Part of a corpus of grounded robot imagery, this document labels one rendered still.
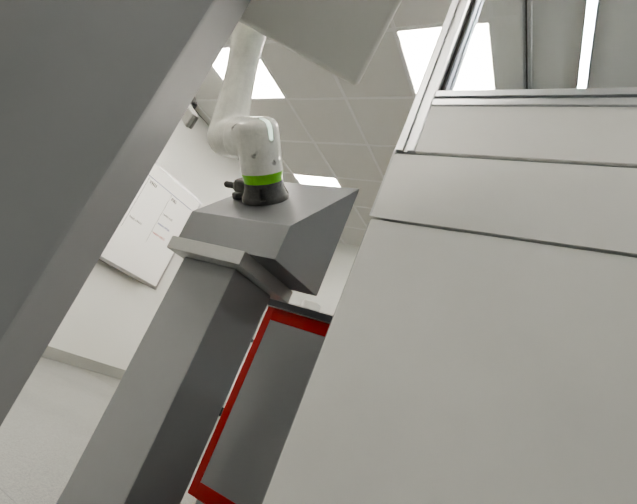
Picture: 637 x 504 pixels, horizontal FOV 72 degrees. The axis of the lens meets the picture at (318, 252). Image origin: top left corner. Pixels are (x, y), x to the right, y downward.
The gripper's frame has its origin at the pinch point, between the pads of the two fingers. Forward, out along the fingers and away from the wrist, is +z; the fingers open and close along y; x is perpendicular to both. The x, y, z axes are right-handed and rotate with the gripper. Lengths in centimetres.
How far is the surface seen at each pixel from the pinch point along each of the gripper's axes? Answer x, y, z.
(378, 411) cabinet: -3, -8, 68
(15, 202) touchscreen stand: 6, 37, 50
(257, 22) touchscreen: 24.2, 9.0, 18.9
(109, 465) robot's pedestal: -75, -8, 37
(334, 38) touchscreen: 29.4, 1.0, 25.4
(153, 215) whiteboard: -211, -181, -263
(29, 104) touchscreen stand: 11, 37, 43
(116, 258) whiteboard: -247, -151, -231
